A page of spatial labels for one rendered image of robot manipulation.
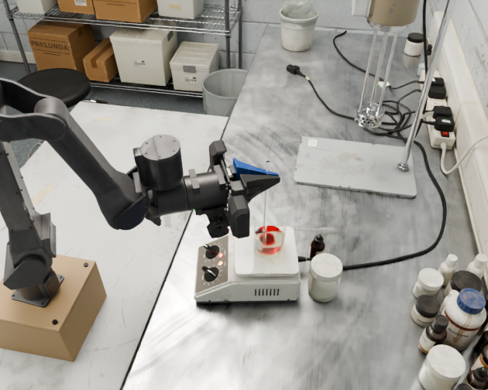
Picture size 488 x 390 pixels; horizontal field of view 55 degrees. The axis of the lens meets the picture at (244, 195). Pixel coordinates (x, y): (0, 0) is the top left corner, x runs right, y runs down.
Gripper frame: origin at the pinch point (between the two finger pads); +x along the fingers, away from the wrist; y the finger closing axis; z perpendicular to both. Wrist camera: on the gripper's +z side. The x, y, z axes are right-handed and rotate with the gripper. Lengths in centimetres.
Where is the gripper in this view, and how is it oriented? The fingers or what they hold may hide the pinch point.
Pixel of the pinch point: (259, 181)
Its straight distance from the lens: 76.4
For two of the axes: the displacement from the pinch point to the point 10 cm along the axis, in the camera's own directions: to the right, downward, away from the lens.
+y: 2.5, 6.5, -7.2
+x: 9.7, -1.7, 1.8
